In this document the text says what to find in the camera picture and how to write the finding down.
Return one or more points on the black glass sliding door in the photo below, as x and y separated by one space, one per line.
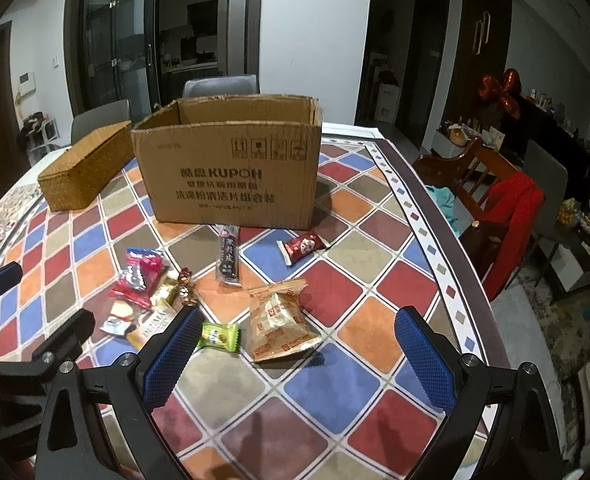
109 47

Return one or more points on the pink hawthorn snack bag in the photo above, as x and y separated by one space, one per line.
139 276

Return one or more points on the brown cardboard box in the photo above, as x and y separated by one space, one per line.
241 160

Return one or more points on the colourful checkered table mat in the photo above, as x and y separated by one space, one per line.
351 408

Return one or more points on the red foil balloon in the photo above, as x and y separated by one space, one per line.
506 90

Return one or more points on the long black snack stick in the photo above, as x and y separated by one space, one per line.
227 265

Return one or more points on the red cloth on chair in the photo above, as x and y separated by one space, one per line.
514 204

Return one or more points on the grey dining chair back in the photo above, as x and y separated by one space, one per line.
238 85

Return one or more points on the white low cabinet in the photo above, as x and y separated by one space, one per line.
452 141

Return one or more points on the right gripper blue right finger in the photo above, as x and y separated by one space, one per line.
439 367

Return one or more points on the white shoe rack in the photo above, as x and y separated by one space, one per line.
38 130

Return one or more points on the tan bread snack bag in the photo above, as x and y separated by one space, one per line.
277 325

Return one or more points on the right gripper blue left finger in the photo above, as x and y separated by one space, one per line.
163 358

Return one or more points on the green candy packet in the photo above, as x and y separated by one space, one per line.
220 336

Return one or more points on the beige snack packet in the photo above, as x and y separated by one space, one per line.
150 323

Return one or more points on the woven wicker basket box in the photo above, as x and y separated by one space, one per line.
73 180

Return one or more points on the small red snack packet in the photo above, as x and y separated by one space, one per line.
299 247

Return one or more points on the white biscuit packet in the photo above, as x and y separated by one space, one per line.
121 319

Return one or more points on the brown wrapped candy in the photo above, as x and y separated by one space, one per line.
185 289

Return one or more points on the red wooden chair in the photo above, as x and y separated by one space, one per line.
471 177

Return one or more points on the grey dining chair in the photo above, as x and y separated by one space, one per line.
238 85
101 116

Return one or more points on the teal cloth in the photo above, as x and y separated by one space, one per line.
445 200

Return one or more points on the grey dining chair left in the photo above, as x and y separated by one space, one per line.
101 116

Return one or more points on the gold wrapped candy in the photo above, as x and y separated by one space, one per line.
164 293

